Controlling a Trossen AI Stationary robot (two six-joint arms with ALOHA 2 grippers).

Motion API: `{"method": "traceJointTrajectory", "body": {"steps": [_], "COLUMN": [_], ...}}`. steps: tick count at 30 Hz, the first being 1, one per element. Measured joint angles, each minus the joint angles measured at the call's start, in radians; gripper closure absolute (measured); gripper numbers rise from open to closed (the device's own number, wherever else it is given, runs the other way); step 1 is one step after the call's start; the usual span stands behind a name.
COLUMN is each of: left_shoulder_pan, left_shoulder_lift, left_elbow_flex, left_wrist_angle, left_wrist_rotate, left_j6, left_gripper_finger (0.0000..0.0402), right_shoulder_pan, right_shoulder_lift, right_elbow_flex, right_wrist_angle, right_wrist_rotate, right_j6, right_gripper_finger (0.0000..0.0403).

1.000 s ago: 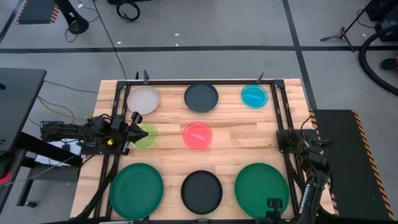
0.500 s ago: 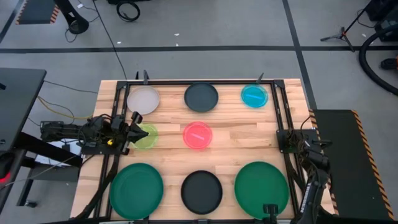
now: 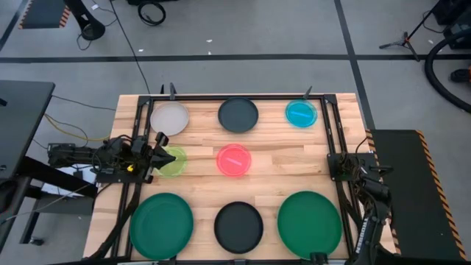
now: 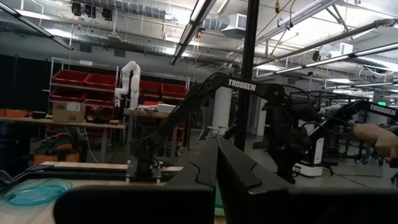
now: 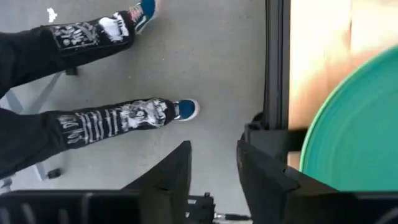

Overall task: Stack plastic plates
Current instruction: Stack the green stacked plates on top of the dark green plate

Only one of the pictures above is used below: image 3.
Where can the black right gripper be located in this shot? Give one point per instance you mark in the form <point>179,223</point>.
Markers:
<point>319,261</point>

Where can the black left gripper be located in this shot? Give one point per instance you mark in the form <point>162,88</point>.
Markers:
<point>141,154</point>

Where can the small lime translucent plate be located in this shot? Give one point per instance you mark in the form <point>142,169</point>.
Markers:
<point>179,170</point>

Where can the large green plastic plate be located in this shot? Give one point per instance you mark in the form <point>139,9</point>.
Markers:
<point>310,224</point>
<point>161,226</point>

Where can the white translucent plastic plate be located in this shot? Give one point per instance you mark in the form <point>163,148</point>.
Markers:
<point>171,119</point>

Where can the small red translucent plate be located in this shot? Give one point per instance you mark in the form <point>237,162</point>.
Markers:
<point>234,160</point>

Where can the dark grey plastic plate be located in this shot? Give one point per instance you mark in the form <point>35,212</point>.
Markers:
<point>238,115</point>

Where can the small blue translucent plate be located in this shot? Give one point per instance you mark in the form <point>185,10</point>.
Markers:
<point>301,113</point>

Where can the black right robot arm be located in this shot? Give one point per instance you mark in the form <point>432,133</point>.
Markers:
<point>379,191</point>

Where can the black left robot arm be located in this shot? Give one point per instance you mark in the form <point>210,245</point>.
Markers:
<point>73,152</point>

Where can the black plastic plate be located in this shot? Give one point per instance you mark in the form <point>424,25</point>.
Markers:
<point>238,227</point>

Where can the white paper sheet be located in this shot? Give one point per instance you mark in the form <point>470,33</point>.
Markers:
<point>55,189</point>

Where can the black hazard striped mat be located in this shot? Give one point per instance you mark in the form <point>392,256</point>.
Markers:
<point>416,191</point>

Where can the black desk top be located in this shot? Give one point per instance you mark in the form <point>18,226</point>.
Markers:
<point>22,121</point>

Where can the small hazard striped floor mat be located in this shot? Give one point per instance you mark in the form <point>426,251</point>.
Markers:
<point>42,14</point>

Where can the black and orange object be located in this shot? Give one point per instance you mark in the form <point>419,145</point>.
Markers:
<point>460,75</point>

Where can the black tripod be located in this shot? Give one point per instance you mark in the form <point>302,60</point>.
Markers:
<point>404,40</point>

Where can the black equipment case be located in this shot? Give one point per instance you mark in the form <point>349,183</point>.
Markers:
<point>460,33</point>

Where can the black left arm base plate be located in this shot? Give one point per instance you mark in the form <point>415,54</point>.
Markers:
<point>117,179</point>

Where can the small black frame clamp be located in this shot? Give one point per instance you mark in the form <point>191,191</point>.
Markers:
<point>162,89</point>

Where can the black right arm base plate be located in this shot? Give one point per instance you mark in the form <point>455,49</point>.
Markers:
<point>336,165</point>

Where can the black aluminium table frame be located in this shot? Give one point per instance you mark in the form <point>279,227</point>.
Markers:
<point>235,98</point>

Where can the black desk leg frame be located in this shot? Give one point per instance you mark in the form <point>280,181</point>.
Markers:
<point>55,176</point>

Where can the black pedestal stand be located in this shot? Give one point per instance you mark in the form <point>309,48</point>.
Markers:
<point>88,27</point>

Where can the grey tipped frame clamp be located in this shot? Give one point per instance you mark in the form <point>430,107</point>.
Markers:
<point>307,92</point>

